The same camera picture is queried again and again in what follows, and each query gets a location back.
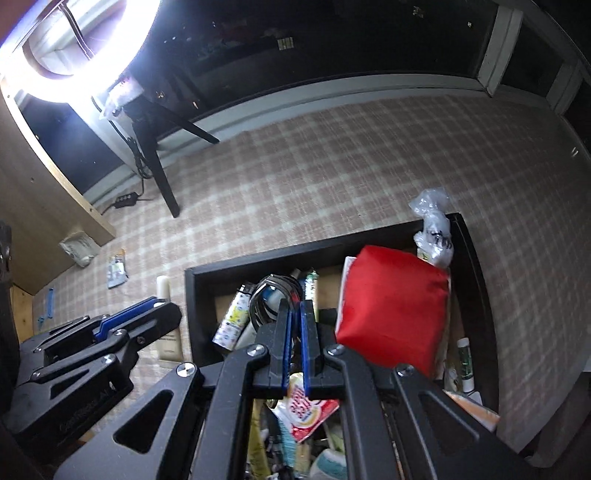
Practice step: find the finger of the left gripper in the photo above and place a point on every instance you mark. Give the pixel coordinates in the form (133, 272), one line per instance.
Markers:
(108, 323)
(146, 328)

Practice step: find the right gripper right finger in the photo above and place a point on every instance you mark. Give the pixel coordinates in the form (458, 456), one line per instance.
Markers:
(321, 380)

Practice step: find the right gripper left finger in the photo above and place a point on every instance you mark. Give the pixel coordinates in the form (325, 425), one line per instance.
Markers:
(271, 381)

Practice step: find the coffee mate sachet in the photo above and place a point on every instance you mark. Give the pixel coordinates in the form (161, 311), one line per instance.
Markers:
(116, 270)

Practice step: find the light blue clothespin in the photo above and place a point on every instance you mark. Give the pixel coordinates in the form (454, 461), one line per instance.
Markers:
(48, 309)

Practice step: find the beige cream tube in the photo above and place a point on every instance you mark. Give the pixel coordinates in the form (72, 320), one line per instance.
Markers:
(169, 346)

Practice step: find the coffee mate packet in box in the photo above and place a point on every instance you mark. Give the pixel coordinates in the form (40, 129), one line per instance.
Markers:
(300, 415)

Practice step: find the patterned white lighter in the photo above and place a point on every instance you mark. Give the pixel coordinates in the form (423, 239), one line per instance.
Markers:
(235, 318)

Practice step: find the black storage box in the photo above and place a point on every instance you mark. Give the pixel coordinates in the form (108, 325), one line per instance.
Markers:
(210, 287)

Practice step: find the white foil packet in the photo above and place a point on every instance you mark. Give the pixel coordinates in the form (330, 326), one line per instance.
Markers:
(80, 247)

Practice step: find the red fabric pouch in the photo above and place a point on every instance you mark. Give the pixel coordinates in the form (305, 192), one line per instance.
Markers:
(394, 309)

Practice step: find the wooden cabinet panel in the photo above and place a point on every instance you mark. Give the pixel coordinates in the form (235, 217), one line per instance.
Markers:
(40, 205)

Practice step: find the green white lip balm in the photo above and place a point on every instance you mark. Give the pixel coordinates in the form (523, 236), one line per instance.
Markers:
(466, 365)

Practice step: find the clear plastic bag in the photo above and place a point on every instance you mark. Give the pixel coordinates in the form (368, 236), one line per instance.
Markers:
(434, 241)

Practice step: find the black tripod stand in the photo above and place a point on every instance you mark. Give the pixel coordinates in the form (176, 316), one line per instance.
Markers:
(140, 110)

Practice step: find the black inline switch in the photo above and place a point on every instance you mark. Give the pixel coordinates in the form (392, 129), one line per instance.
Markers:
(123, 201)

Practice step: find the ring light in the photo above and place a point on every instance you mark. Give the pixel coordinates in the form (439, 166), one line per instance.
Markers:
(60, 50)

